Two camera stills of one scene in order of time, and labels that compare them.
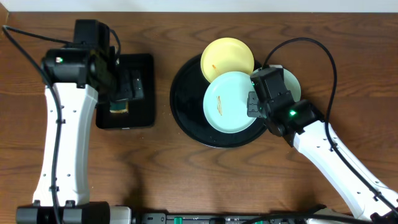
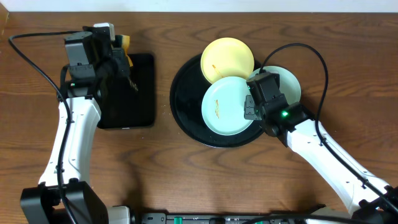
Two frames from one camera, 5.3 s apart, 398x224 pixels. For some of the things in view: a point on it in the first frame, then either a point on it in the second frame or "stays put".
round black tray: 186,99 stays put
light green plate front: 225,102 stays put
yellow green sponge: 119,107 → 123,41
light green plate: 292,84 stays put
